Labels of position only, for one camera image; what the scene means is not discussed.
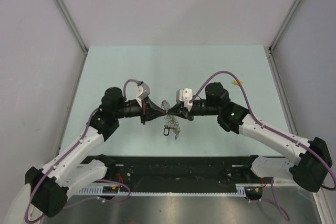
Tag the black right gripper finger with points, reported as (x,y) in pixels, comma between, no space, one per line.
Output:
(177,109)
(175,116)

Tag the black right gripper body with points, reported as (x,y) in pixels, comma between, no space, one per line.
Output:
(190,113)

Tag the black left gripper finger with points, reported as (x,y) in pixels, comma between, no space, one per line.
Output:
(152,117)
(155,109)

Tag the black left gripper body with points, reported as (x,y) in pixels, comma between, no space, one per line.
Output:
(144,110)

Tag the metal disc keyring organizer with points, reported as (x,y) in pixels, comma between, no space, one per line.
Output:
(173,124)

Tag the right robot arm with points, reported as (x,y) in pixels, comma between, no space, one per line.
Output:
(307,162)

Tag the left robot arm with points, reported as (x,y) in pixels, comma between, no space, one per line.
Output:
(53,184)

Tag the yellow tag key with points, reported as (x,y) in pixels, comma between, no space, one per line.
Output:
(235,82)

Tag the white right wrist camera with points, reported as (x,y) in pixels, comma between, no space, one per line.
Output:
(185,96)

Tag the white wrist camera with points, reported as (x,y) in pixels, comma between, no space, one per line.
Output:
(185,96)
(142,91)

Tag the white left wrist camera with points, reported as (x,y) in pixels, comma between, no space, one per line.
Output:
(142,91)

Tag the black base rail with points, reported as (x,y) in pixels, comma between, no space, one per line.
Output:
(183,174)

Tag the white slotted cable duct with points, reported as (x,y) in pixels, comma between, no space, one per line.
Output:
(108,191)

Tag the aluminium frame post left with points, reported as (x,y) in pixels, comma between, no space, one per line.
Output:
(60,4)

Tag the aluminium frame post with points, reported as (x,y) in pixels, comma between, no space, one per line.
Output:
(284,25)
(60,4)

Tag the aluminium frame post right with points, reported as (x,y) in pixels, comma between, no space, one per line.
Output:
(284,25)

